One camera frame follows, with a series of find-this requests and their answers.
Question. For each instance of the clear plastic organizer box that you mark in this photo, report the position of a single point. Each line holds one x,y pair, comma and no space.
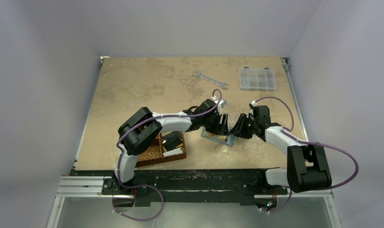
257,79

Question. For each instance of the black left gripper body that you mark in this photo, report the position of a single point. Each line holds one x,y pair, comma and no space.
211,124

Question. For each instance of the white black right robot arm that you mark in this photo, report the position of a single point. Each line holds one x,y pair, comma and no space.
307,166

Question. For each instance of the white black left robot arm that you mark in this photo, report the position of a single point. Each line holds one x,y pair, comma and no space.
139,131

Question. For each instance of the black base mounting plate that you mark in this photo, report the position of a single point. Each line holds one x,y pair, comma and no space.
189,186

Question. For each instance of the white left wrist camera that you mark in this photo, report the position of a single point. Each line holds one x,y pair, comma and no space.
220,105

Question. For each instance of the teal leather card holder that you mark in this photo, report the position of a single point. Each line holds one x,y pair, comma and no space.
227,140

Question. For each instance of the silver open-end wrench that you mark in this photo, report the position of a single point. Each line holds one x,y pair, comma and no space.
222,85

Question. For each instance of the brown woven divided basket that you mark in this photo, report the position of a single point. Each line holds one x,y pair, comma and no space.
153,155

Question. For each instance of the stack of cards in basket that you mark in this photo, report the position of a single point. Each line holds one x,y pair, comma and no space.
176,151

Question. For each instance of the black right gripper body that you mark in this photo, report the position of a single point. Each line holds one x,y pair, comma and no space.
243,126

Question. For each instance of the aluminium frame rail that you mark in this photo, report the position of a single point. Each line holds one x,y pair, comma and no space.
77,187

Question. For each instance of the black card in basket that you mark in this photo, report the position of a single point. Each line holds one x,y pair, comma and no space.
172,141

